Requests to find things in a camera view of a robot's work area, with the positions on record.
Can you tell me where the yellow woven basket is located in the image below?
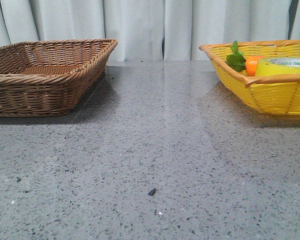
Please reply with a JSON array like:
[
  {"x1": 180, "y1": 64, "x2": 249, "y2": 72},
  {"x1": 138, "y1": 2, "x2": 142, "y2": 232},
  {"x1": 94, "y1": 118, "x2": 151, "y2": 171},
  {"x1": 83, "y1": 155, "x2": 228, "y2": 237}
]
[{"x1": 199, "y1": 39, "x2": 300, "y2": 116}]

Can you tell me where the white curtain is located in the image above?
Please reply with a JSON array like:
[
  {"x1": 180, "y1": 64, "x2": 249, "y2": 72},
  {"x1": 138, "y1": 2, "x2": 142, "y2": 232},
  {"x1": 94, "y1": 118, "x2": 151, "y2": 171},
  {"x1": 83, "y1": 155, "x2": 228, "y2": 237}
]
[{"x1": 0, "y1": 0, "x2": 300, "y2": 61}]

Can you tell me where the orange toy carrot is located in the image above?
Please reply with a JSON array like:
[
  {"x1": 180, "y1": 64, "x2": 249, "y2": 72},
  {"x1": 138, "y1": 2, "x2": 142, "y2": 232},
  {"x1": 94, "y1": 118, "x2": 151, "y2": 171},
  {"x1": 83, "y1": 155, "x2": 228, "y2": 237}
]
[{"x1": 225, "y1": 40, "x2": 264, "y2": 77}]

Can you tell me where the brown wicker basket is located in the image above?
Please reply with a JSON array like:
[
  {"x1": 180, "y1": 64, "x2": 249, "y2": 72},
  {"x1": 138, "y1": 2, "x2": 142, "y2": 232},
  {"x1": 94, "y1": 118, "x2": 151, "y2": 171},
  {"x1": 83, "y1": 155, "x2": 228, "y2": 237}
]
[{"x1": 0, "y1": 39, "x2": 118, "y2": 117}]

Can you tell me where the small black debris chip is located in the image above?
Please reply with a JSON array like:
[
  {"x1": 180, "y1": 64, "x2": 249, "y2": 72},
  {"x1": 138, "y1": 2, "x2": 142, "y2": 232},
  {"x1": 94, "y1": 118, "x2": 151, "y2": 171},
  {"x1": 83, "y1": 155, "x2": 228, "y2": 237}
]
[{"x1": 148, "y1": 188, "x2": 157, "y2": 196}]

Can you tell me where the yellow tape roll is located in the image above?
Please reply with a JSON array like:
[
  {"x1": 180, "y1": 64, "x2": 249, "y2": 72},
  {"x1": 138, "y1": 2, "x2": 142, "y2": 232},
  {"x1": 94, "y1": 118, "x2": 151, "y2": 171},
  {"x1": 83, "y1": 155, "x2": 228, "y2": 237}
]
[{"x1": 255, "y1": 57, "x2": 300, "y2": 76}]

